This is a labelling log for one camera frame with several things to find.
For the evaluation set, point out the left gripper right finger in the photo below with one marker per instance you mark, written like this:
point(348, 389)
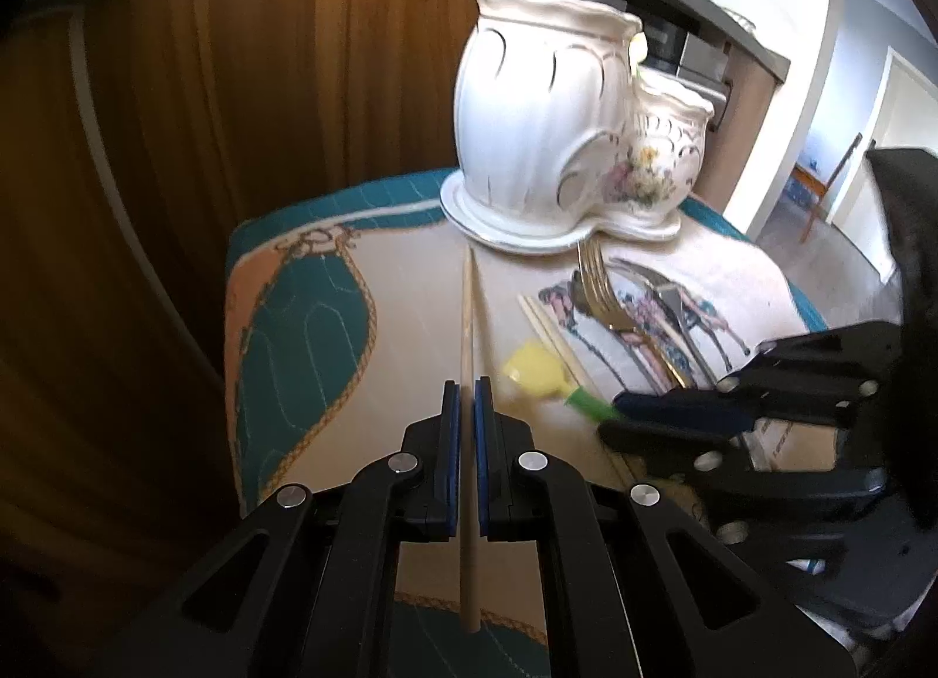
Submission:
point(631, 584)

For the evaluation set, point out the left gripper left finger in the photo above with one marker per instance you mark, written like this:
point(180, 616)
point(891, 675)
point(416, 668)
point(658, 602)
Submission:
point(308, 588)

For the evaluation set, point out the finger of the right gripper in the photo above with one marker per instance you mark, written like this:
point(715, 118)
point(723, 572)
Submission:
point(769, 384)
point(799, 519)

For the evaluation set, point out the yellow green silicone spoon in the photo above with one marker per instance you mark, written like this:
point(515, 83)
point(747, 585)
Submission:
point(542, 374)

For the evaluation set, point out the gold fork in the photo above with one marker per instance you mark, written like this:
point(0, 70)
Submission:
point(607, 308)

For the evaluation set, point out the printed teal table cloth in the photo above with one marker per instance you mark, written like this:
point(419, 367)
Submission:
point(343, 322)

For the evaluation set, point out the stainless steel oven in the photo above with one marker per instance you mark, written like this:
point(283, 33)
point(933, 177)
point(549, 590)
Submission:
point(674, 48)

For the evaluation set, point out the white ceramic utensil holder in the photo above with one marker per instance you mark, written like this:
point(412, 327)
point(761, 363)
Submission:
point(562, 133)

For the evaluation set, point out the wooden cabinet front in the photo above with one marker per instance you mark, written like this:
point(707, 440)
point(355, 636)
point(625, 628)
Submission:
point(137, 135)

